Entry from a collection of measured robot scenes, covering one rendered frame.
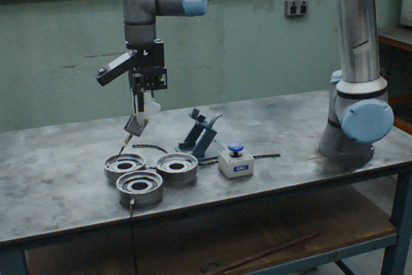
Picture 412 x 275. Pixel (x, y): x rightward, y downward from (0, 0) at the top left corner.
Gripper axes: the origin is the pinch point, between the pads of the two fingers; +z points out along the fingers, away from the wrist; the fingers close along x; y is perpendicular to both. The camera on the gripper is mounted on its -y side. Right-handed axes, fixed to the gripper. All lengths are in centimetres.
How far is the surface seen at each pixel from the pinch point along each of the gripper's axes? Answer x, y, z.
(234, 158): -12.5, 21.0, 8.7
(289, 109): 23, 58, 13
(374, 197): 66, 143, 94
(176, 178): -13.1, 5.7, 10.6
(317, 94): 32, 75, 13
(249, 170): -14.1, 24.4, 12.0
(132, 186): -12.8, -4.9, 10.8
